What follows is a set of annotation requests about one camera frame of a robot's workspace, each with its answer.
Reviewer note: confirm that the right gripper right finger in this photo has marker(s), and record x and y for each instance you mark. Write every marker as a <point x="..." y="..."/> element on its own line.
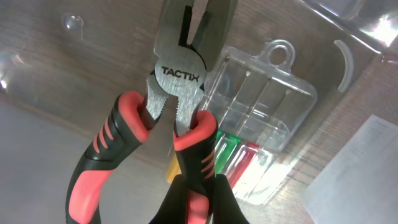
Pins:
<point x="225" y="207"/>

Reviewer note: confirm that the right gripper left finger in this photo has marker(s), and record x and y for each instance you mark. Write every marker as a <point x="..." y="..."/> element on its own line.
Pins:
<point x="173" y="209"/>

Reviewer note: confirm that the clear screwdriver bit case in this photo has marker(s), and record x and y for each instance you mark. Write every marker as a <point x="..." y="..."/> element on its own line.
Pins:
<point x="259" y="105"/>

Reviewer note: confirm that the orange black long-nose pliers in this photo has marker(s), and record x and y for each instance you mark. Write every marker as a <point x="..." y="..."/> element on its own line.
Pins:
<point x="180" y="71"/>

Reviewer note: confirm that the clear plastic container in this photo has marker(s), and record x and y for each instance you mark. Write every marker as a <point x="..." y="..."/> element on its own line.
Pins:
<point x="63" y="63"/>

